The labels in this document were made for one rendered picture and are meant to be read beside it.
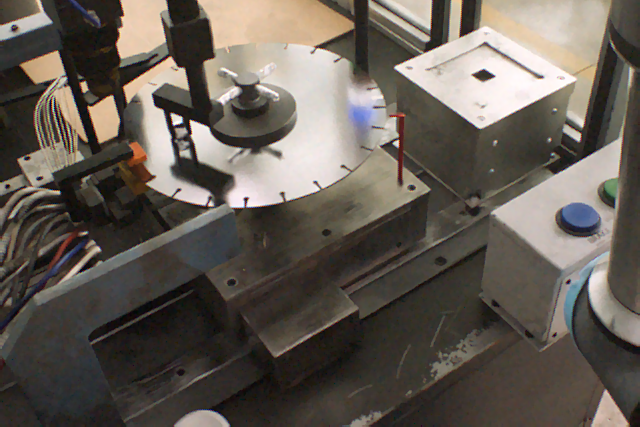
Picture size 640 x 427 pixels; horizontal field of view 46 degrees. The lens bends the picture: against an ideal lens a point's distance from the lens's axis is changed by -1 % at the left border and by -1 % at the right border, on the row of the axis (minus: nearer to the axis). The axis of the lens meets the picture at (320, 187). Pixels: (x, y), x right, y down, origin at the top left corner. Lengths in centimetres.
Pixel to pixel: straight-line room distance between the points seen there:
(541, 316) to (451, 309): 12
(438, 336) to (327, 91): 33
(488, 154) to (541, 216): 18
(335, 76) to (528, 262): 34
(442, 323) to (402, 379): 10
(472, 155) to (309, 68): 25
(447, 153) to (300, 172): 29
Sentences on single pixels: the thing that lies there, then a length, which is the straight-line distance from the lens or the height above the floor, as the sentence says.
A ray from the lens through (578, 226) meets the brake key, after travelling 88.
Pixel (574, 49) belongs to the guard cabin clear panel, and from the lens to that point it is 115.
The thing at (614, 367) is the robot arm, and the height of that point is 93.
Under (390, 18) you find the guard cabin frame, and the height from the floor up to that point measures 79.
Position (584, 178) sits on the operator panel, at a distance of 95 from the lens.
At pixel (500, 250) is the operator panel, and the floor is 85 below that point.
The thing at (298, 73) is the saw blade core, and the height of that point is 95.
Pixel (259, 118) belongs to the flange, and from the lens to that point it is 92.
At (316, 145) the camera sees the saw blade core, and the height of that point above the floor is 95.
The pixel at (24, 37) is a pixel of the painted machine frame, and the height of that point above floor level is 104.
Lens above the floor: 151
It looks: 42 degrees down
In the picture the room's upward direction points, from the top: 4 degrees counter-clockwise
